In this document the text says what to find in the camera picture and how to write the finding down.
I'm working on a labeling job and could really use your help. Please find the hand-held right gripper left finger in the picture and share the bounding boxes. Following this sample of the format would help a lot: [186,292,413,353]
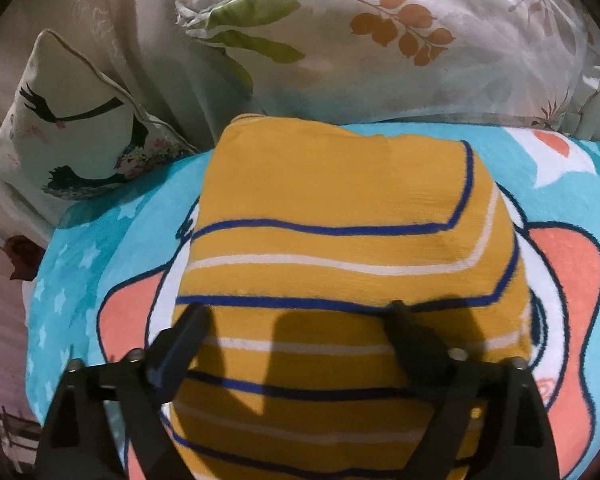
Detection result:
[34,302,212,480]

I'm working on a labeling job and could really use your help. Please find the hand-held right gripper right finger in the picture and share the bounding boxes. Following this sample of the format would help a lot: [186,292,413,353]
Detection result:
[382,300,561,480]

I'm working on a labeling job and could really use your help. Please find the yellow striped shirt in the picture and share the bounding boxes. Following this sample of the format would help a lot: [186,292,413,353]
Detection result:
[170,114,533,480]

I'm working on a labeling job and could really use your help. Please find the teal star printed blanket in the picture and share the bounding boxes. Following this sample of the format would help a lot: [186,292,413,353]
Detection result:
[24,122,600,480]

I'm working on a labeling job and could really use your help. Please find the brown plush toy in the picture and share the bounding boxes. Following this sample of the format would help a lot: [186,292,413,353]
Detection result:
[5,235,46,281]

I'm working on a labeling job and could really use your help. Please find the white cushion with dark print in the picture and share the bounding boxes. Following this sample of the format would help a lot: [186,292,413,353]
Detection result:
[0,29,201,206]

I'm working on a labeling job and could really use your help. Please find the white leaf printed pillow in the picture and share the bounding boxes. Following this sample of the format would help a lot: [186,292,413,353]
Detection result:
[174,0,600,128]

